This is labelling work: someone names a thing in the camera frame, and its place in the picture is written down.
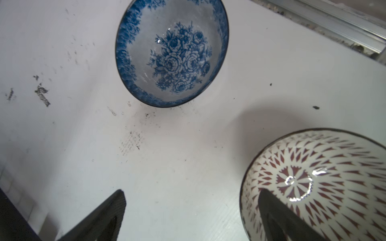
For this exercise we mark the black wire dish rack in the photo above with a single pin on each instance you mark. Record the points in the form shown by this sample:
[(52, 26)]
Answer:
[(13, 226)]

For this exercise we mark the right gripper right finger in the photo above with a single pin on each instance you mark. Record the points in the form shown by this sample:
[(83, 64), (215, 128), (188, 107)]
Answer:
[(280, 222)]

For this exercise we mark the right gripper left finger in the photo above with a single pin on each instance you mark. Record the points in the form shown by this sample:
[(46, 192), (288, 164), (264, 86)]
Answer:
[(103, 224)]

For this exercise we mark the blue white floral bowl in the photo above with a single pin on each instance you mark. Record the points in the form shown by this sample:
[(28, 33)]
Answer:
[(168, 52)]

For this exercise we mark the white lattice patterned bowl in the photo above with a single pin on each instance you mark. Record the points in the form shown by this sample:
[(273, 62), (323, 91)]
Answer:
[(334, 180)]

